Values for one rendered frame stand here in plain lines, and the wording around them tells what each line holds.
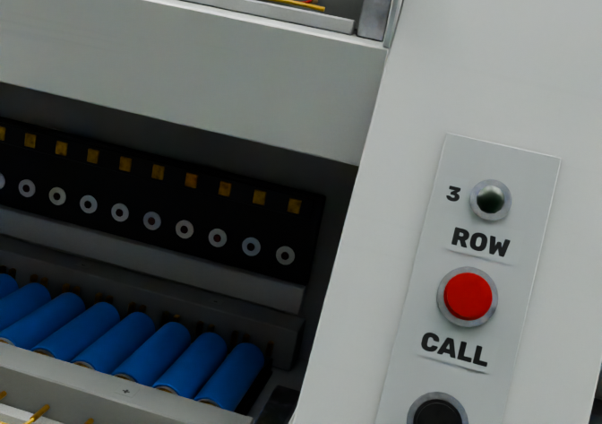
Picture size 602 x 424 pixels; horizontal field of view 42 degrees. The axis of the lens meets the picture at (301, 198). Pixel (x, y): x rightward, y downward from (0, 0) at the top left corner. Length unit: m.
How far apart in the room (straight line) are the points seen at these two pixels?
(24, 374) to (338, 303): 0.15
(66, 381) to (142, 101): 0.12
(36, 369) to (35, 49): 0.13
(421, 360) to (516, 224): 0.06
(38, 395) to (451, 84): 0.21
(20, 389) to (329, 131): 0.17
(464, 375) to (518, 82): 0.10
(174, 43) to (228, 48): 0.02
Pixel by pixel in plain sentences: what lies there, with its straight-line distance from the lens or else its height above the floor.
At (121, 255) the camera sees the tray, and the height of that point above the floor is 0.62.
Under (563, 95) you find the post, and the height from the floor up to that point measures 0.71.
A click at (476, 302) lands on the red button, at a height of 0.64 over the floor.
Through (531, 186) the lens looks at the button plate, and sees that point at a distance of 0.28.
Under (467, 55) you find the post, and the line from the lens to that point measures 0.29.
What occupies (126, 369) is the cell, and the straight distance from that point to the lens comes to 0.37.
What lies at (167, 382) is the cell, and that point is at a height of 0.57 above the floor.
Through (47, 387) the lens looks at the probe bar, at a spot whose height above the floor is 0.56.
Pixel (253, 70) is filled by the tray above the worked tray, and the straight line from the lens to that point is 0.30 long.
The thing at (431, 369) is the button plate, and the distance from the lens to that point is 0.27.
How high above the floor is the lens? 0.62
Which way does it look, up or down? 7 degrees up
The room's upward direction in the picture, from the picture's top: 15 degrees clockwise
